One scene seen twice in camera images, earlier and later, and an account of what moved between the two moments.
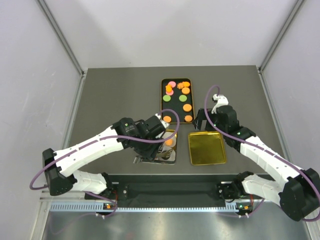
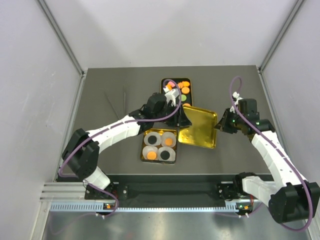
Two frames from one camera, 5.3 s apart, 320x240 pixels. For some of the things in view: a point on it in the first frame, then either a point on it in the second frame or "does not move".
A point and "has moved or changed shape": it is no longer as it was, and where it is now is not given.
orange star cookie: [169, 142] does not move
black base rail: [166, 190] does not move
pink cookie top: [173, 84] does not move
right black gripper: [202, 116] → [224, 120]
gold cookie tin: [163, 162] does not move
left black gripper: [150, 154] → [180, 119]
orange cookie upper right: [185, 90] does not move
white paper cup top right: [171, 142] does not move
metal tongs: [138, 160] → [113, 106]
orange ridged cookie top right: [186, 84] does not move
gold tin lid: [207, 147] has moved or changed shape
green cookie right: [182, 98] does not move
